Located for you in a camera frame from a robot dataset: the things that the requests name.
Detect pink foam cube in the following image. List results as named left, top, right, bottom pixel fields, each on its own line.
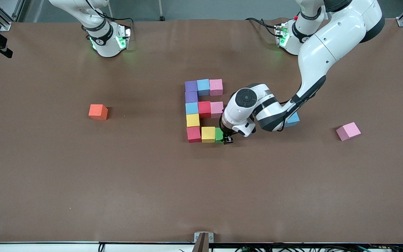
left=336, top=122, right=361, bottom=142
left=210, top=101, right=225, bottom=119
left=209, top=79, right=224, bottom=96

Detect red foam cube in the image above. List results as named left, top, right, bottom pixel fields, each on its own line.
left=198, top=101, right=212, bottom=119

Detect crimson foam cube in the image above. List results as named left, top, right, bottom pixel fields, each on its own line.
left=187, top=126, right=202, bottom=143

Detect brown table mat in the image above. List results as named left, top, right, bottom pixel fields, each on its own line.
left=0, top=18, right=403, bottom=244

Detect orange foam cube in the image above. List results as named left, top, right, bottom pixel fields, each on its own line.
left=89, top=104, right=109, bottom=121

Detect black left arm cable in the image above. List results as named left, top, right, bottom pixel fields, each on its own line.
left=278, top=63, right=328, bottom=132

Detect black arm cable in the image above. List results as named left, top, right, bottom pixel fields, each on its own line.
left=84, top=0, right=134, bottom=27
left=278, top=63, right=328, bottom=132

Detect metal table edge bracket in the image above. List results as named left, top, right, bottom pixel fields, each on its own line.
left=194, top=232, right=214, bottom=252

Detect black base power cable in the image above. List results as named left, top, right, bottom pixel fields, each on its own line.
left=245, top=17, right=280, bottom=37

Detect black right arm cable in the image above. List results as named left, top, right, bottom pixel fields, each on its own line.
left=84, top=0, right=134, bottom=27

